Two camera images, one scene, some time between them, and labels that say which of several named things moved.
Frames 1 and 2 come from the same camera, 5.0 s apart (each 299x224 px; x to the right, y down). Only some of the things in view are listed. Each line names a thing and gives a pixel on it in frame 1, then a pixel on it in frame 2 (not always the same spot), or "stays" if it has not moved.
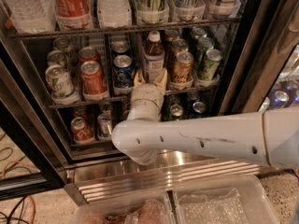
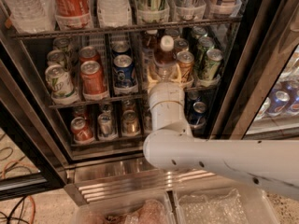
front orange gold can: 183,67 stays
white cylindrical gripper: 147,92 to 165,92
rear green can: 194,35 stays
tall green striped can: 151,4 stays
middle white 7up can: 57,58 stays
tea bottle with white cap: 154,58 to 165,59
